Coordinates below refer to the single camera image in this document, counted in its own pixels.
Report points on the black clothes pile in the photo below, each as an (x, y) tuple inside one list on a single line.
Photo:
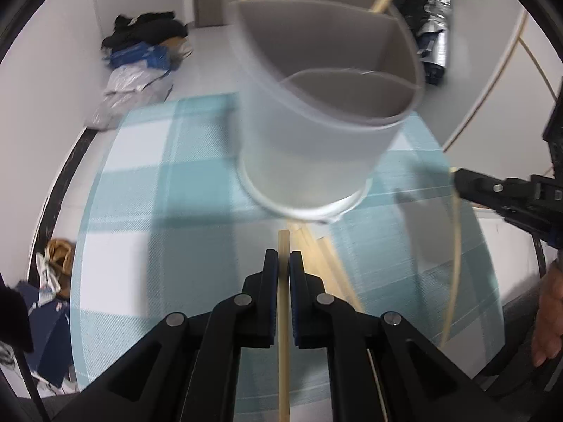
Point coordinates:
[(145, 28)]

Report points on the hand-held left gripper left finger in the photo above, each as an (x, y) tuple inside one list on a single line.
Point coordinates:
[(273, 290)]

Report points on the silver folded umbrella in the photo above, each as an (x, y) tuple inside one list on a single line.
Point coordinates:
[(435, 44)]

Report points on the brown cardboard box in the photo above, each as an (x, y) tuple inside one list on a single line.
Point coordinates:
[(180, 50)]

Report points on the person's right hand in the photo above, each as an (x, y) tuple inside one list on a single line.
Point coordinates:
[(550, 316)]

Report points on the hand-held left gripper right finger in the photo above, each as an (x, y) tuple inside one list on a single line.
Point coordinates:
[(293, 299)]

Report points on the translucent white utensil holder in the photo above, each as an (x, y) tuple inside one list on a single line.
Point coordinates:
[(308, 140)]

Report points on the white plastic bags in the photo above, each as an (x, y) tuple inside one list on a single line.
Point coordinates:
[(127, 92)]

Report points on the dark cloth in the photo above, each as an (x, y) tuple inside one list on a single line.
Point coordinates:
[(15, 316)]

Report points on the bundle of wooden chopsticks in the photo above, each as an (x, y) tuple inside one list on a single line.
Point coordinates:
[(316, 250)]

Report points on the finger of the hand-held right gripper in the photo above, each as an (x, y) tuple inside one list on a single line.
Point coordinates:
[(484, 187)]

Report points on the brown slipper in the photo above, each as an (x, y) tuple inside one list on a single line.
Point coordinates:
[(61, 252)]

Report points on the blue cardboard box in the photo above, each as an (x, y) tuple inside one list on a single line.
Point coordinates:
[(136, 56)]

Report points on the white wardrobe gold trim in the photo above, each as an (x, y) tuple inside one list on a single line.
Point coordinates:
[(484, 96)]

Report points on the white shoe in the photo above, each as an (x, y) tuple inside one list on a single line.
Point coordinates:
[(48, 277)]

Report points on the checked teal tablecloth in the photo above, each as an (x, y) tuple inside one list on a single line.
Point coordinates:
[(154, 184)]

